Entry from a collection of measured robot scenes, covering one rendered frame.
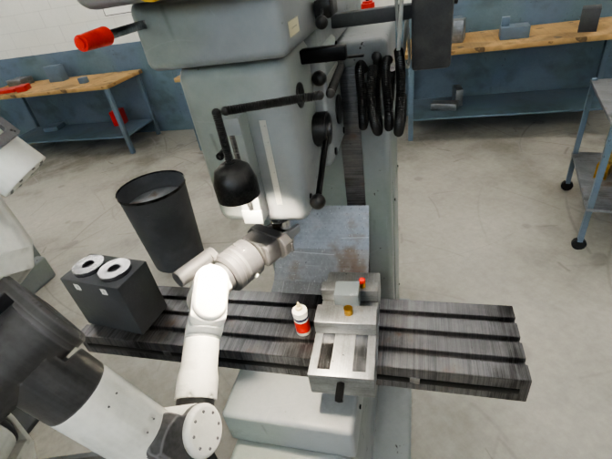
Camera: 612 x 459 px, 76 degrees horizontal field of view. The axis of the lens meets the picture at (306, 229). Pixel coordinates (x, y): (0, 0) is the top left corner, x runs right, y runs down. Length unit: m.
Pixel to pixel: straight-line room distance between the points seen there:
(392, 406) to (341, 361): 0.87
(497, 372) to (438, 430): 0.98
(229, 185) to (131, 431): 0.37
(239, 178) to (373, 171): 0.67
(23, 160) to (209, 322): 0.38
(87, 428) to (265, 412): 0.56
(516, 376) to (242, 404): 0.66
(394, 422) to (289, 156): 1.29
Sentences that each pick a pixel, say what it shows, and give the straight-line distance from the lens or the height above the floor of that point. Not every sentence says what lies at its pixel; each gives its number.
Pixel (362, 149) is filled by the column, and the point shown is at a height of 1.26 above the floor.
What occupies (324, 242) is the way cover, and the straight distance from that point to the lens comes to 1.32.
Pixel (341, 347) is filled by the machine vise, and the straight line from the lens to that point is 0.98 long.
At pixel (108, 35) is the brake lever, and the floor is 1.70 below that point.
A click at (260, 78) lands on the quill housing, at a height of 1.60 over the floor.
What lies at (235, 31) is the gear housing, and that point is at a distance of 0.64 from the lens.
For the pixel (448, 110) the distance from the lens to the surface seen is 4.58.
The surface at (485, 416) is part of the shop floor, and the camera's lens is 2.06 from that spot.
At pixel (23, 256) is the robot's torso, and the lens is 0.64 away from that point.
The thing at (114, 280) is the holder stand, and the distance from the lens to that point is 1.21.
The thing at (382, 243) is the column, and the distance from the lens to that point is 1.37.
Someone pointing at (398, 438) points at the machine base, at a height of 0.20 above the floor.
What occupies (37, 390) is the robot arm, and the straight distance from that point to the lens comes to 0.58.
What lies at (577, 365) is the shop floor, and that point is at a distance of 2.34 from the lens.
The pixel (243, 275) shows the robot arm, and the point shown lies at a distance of 0.81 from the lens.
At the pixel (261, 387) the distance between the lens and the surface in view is 1.13.
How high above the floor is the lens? 1.74
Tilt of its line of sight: 34 degrees down
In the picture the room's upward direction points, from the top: 10 degrees counter-clockwise
